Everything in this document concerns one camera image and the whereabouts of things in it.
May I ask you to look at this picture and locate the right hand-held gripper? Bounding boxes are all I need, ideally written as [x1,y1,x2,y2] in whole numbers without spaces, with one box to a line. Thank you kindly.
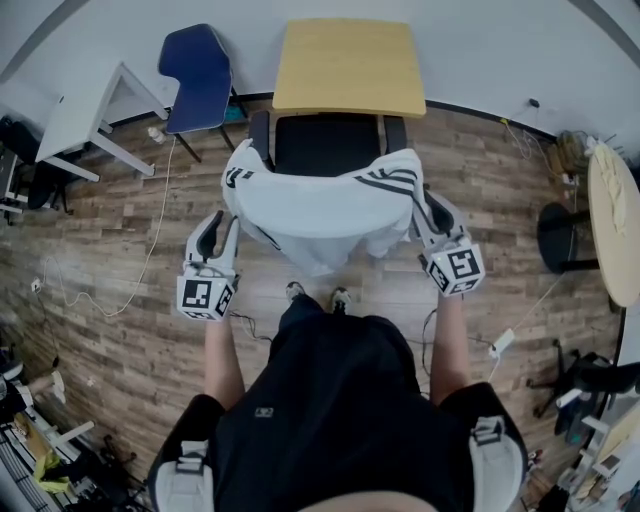
[410,193,486,297]

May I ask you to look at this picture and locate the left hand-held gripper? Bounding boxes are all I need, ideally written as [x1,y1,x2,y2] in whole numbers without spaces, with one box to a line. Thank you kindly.
[175,209,241,324]

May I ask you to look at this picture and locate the white garment with black stripes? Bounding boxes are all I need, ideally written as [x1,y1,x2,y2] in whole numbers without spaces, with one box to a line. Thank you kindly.
[221,138,427,279]

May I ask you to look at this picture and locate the black office chair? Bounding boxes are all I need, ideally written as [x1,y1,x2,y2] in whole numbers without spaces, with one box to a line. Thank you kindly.
[248,110,409,176]

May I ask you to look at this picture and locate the person's left forearm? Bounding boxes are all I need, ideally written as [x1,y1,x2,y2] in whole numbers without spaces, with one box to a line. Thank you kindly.
[203,314,246,414]

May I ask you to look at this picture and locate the person's right forearm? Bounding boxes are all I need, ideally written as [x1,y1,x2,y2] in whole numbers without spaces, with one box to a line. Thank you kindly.
[430,292,471,406]

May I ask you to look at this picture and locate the blue fabric chair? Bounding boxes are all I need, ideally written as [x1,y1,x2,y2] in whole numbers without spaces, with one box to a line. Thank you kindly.
[158,23,249,164]

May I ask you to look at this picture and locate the black mesh swivel chair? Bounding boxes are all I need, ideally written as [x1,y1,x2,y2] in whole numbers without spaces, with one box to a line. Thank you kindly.
[527,339,640,446]

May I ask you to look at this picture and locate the white power strip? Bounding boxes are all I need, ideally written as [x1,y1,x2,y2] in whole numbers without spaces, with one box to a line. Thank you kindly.
[488,328,516,359]

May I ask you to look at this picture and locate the stack of cardboard boxes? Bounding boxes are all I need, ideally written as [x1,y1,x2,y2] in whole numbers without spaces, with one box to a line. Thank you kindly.
[547,129,596,186]

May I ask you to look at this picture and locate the round beige table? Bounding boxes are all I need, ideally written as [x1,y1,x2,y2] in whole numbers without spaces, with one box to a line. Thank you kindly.
[537,142,640,314]

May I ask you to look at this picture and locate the beige cloth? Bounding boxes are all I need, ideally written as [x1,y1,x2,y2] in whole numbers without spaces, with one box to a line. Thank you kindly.
[592,142,631,236]

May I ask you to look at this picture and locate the white desk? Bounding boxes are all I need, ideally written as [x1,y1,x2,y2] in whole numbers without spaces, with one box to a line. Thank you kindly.
[34,60,171,184]

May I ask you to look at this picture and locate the yellow wooden desk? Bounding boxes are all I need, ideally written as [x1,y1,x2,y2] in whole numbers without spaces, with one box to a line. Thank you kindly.
[272,18,427,119]

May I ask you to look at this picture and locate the person's black-clothed torso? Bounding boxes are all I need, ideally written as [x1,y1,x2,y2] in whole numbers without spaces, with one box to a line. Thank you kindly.
[147,293,530,512]

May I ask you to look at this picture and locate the yellow-green cloth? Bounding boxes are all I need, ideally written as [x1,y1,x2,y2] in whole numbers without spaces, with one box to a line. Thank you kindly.
[32,449,71,496]

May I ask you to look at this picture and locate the person's face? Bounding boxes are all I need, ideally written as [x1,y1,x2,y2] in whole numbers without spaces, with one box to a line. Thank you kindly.
[299,492,441,512]

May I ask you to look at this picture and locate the long white cable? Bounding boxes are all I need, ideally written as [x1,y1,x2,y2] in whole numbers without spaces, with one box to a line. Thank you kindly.
[487,189,576,386]
[32,134,179,319]

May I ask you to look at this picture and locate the black cable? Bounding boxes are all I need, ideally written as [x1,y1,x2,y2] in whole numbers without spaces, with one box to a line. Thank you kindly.
[404,307,494,396]
[229,309,274,344]

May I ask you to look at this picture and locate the grey shoulder strap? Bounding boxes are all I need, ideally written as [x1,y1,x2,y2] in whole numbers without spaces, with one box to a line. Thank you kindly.
[469,414,526,512]
[154,439,211,512]

